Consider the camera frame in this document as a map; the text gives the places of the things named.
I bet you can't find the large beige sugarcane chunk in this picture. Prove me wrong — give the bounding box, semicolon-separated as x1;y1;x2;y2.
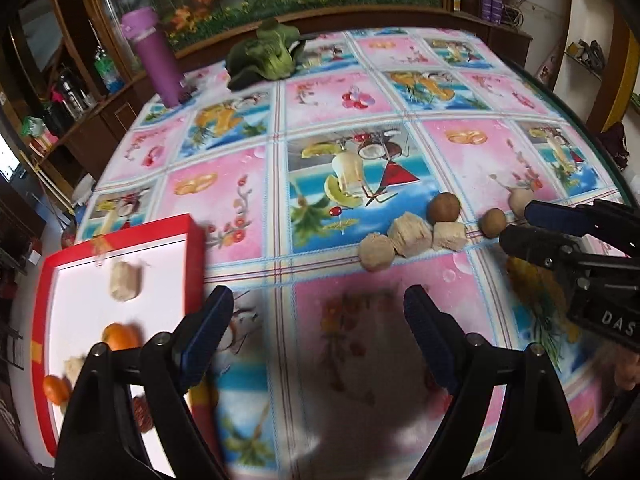
358;232;396;272

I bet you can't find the purple bottles pair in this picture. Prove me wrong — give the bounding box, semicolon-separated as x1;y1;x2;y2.
480;0;503;25

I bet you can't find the brown round longan fruit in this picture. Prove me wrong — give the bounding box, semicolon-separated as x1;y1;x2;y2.
478;208;508;240

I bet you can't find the red white tray box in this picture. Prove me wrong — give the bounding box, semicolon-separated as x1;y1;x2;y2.
29;214;205;455

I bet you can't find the brown round kiwi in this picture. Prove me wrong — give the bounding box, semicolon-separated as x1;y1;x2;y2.
426;192;461;226

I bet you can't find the green bok choy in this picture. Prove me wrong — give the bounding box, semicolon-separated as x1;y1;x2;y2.
224;18;307;91

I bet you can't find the small beige cube chunk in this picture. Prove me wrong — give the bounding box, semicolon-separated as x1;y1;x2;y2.
432;222;468;252

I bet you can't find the round pale sugarcane piece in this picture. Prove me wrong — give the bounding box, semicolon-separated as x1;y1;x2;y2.
508;188;535;219

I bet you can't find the fruit pattern tablecloth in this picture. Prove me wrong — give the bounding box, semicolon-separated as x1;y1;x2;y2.
79;28;622;479

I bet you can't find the purple thermos bottle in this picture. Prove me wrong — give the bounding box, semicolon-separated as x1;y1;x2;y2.
120;6;191;108

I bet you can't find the dark red date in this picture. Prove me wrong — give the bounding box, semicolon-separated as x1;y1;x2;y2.
132;394;154;434

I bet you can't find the orange tangerine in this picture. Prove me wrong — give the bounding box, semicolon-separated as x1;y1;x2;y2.
102;323;141;351
42;375;72;406

